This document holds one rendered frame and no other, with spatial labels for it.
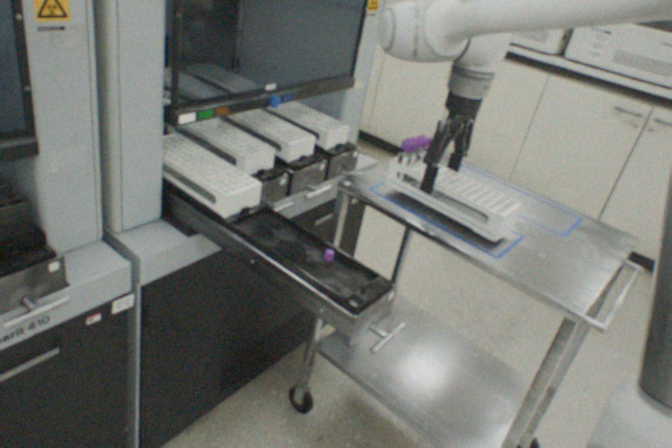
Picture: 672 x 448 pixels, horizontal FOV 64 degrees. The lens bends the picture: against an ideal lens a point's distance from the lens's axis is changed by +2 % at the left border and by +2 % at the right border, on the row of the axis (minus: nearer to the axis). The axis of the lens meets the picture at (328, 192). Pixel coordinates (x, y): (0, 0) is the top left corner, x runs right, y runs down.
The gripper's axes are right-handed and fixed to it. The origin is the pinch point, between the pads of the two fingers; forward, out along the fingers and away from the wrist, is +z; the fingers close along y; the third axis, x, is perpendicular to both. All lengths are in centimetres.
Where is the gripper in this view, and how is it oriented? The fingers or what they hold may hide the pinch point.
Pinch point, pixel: (440, 177)
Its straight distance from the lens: 125.0
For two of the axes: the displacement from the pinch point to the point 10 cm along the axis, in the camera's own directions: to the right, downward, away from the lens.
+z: -1.7, 8.7, 4.7
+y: 6.6, -2.6, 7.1
